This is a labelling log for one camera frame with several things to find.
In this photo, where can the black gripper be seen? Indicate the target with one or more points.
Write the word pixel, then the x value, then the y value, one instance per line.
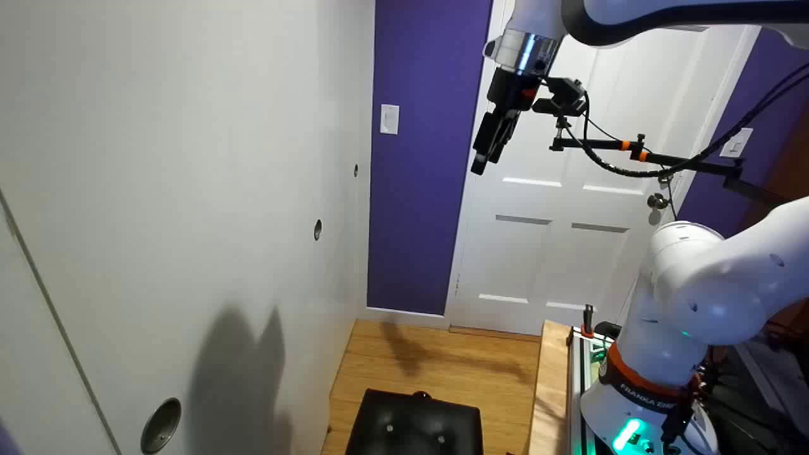
pixel 510 91

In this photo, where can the white fixed closet door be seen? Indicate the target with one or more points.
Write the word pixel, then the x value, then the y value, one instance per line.
pixel 359 85

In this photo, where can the brown wooden door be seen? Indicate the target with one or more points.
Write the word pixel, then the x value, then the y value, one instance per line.
pixel 792 166

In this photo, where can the silver room door knob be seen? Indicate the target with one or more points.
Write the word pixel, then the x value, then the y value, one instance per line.
pixel 657 204

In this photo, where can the white wall switch plate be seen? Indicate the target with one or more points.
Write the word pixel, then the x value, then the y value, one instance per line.
pixel 390 119
pixel 736 142

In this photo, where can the white panelled room door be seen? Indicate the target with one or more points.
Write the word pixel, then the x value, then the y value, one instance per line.
pixel 538 254

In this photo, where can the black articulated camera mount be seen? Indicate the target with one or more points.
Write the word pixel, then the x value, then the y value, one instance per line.
pixel 608 144

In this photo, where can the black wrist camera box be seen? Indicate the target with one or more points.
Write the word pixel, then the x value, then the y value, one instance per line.
pixel 566 87

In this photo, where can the small black post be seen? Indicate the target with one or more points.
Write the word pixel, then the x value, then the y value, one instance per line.
pixel 586 319

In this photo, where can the aluminium frame rail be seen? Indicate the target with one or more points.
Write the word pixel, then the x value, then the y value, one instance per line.
pixel 581 387

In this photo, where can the dark grey furniture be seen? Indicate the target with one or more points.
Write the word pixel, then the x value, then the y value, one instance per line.
pixel 774 405

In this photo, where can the white sliding closet door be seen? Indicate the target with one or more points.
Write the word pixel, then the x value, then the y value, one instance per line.
pixel 168 210

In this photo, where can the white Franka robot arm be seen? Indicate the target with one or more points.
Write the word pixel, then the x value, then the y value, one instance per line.
pixel 707 286

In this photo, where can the black stereo camera bar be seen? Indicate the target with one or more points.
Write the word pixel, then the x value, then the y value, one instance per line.
pixel 566 108

